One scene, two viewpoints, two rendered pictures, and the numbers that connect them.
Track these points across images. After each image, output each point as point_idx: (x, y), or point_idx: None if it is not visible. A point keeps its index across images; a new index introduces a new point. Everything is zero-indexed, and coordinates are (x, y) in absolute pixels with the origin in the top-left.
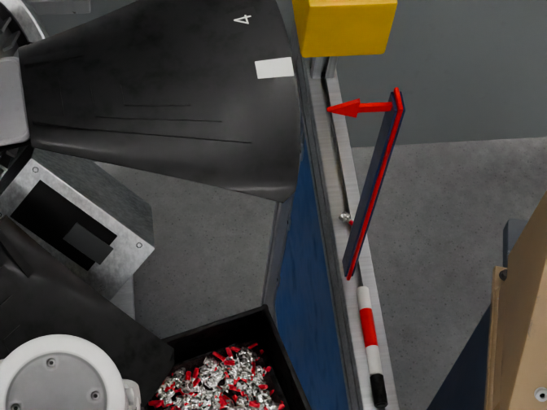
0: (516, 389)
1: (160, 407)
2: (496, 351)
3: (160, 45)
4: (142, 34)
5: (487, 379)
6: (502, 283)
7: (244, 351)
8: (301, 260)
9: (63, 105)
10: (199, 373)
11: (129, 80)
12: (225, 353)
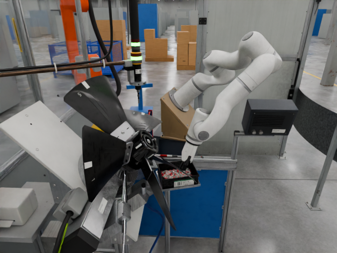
0: (186, 126)
1: None
2: (174, 137)
3: (135, 119)
4: (132, 120)
5: (178, 139)
6: (163, 136)
7: (162, 171)
8: None
9: (143, 128)
10: (165, 177)
11: (140, 122)
12: (162, 174)
